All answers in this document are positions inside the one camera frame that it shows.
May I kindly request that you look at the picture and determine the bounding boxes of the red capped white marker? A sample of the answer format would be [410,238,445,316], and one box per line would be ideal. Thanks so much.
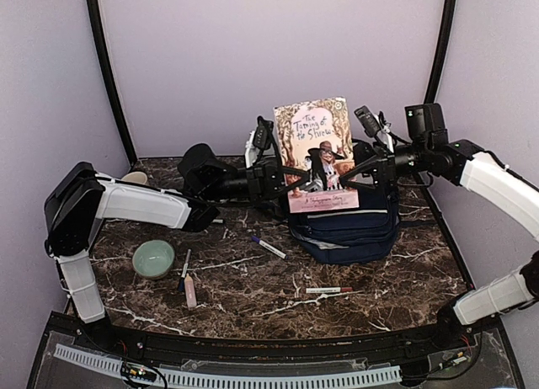
[305,286,353,294]

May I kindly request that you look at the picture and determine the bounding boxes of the navy blue student backpack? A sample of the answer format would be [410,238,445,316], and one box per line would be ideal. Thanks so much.
[287,186,400,265]

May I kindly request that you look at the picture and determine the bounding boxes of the white slotted cable duct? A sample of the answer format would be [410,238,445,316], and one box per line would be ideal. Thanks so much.
[53,344,403,388]

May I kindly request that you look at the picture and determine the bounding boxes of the black frame post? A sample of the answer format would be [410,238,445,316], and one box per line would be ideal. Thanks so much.
[86,0,138,166]
[424,0,456,104]

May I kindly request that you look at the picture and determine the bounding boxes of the light green ceramic bowl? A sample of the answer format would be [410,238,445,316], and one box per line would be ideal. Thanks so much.
[131,240,175,280]

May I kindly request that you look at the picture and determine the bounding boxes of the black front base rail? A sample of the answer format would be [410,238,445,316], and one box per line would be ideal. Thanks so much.
[41,308,502,367]

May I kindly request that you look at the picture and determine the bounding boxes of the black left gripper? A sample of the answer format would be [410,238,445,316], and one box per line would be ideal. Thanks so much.
[204,160,311,205]

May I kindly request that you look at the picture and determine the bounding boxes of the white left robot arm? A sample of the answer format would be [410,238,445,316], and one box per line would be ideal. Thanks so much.
[44,143,309,352]

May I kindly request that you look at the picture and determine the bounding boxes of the pink illustrated paperback book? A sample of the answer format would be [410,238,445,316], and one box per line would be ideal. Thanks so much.
[274,97,360,214]

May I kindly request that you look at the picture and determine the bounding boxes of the cream patterned ceramic mug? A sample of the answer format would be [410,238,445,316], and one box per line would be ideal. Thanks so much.
[120,171,148,185]

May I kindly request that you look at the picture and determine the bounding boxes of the purple capped white marker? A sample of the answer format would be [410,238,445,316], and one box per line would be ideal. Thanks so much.
[251,236,288,260]

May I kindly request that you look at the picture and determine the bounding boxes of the pink pencil-shaped eraser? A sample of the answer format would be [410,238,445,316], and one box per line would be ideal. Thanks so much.
[184,274,197,309]

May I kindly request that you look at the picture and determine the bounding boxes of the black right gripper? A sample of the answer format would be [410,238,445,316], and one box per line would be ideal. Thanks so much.
[334,141,431,195]

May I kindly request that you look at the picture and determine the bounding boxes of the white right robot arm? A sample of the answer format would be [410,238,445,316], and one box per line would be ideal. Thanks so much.
[340,103,538,350]

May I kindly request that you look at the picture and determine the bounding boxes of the black left frame post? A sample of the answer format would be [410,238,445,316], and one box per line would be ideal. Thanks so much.
[86,0,138,166]

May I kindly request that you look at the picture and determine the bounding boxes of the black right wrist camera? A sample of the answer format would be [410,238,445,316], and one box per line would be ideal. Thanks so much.
[354,105,395,153]

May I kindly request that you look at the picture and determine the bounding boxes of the black right frame post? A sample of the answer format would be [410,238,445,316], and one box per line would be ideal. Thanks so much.
[424,0,456,104]

